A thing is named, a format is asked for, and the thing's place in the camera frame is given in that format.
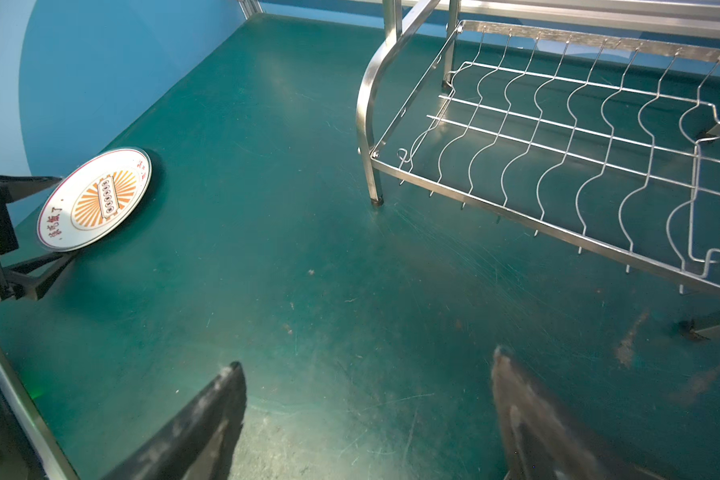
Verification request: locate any chrome two-tier dish rack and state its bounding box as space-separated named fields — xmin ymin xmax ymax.
xmin=355 ymin=0 xmax=720 ymax=340

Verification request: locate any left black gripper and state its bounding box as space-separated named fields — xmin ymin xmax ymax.
xmin=0 ymin=175 xmax=78 ymax=300

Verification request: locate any white sunburst plate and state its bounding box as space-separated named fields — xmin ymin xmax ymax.
xmin=36 ymin=148 xmax=152 ymax=252

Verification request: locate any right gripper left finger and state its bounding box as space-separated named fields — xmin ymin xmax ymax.
xmin=105 ymin=361 xmax=247 ymax=479

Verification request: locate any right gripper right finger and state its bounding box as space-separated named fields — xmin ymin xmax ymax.
xmin=491 ymin=346 xmax=661 ymax=479

